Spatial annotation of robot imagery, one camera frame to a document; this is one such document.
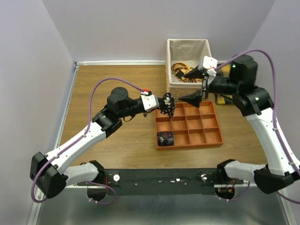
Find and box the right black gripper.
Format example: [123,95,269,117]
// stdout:
[178,64,240,108]

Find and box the black floral tie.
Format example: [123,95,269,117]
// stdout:
[158,92,176,118]

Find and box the orange compartment tray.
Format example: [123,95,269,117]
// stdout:
[154,101,223,150]

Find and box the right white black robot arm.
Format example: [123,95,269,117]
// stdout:
[179,54,300,194]

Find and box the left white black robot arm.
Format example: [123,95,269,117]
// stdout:
[30,87,169,199]

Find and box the orange patterned tie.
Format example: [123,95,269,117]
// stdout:
[172,62,203,83]

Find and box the wicker basket with liner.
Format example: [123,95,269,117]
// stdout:
[165,39,212,99]

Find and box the yellow plaid shirt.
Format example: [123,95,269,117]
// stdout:
[215,64,233,105]

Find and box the rolled dark floral tie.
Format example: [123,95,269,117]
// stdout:
[157,131,174,146]

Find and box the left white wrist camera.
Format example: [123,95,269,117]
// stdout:
[141,89,159,112]

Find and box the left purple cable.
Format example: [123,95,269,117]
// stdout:
[31,77,150,204]

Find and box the purple cable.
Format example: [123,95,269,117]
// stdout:
[210,49,300,204]
[31,77,150,204]

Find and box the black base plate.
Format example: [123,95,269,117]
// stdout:
[77,168,244,196]

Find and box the aluminium frame rail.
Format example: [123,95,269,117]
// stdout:
[37,167,286,195]

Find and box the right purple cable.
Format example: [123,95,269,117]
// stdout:
[210,49,300,204]

